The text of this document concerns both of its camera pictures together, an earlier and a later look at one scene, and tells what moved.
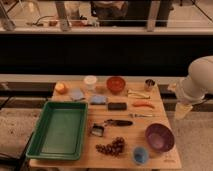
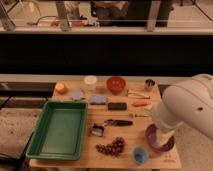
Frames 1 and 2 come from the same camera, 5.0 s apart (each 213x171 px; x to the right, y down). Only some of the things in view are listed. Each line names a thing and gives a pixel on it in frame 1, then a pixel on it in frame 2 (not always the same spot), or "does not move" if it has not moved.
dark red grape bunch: x=115 y=148 does not move
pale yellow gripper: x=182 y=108 to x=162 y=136
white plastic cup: x=90 y=82 does not move
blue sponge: x=98 y=100 does not move
